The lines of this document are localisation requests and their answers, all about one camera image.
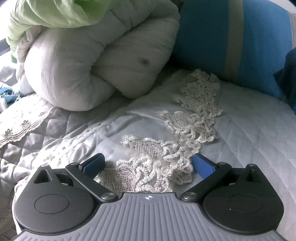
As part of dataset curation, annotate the white quilted lace-trimmed bedspread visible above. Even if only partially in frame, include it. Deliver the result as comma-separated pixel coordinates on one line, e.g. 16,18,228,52
0,62,296,234

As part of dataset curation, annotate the blue fleece jacket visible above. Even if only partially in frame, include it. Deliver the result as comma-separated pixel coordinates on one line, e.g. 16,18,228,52
273,47,296,109

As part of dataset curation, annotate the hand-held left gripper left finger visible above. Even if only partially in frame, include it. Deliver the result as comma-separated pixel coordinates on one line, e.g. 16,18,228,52
33,153,118,202

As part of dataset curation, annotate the light green blanket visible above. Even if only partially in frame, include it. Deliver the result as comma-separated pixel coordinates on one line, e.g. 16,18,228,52
7,0,104,63

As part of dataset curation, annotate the blue pillow with grey stripes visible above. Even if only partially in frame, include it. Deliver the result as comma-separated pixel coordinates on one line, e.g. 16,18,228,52
172,0,296,100

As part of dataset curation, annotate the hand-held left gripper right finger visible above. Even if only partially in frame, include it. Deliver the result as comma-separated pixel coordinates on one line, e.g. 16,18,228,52
180,153,263,203

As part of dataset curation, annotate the light blue crumpled cloth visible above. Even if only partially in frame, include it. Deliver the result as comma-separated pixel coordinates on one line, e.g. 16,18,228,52
0,82,21,109

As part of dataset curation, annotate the white rolled comforter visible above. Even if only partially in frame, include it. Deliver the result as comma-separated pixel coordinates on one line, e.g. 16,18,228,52
17,0,181,112

